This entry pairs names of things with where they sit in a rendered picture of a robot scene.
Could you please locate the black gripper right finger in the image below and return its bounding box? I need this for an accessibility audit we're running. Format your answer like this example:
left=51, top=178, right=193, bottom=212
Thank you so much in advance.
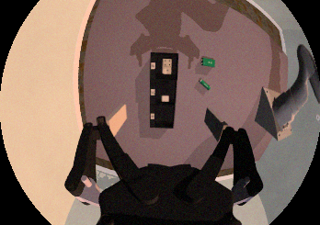
left=183, top=107, right=263, bottom=206

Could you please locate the tan domino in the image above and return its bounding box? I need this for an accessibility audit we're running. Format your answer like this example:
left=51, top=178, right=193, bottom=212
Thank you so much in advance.
left=164, top=59, right=172, bottom=74

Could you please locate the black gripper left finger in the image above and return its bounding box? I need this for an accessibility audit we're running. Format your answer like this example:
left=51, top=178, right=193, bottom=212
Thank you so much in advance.
left=64, top=104, right=159, bottom=207

